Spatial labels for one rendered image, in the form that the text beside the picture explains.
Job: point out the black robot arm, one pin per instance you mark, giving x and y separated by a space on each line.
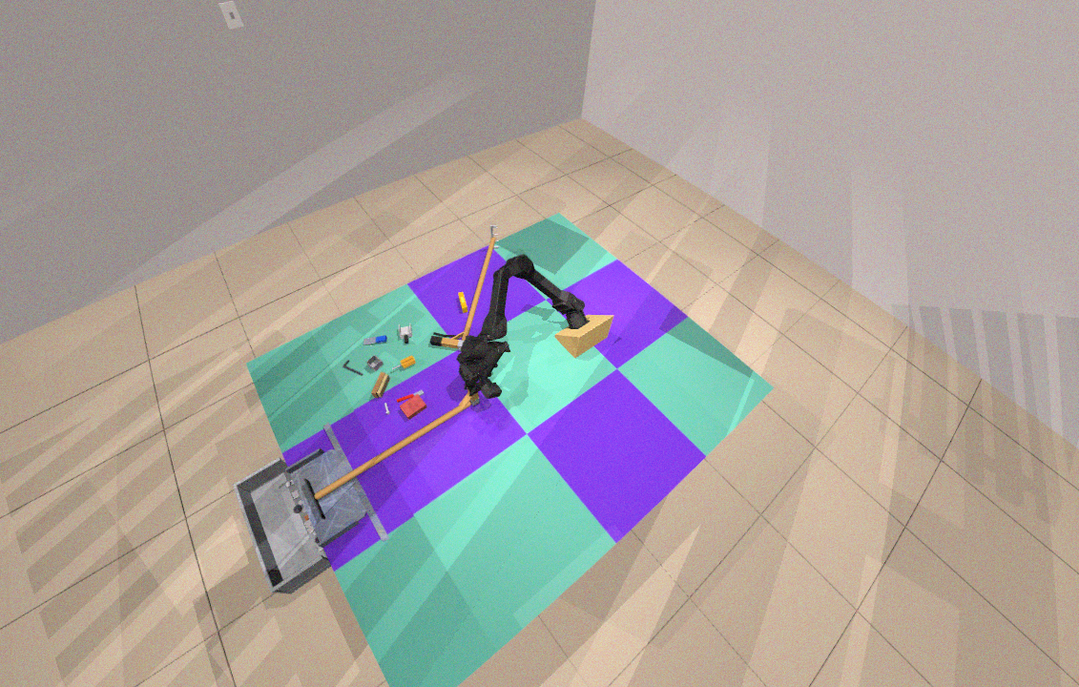
495 325

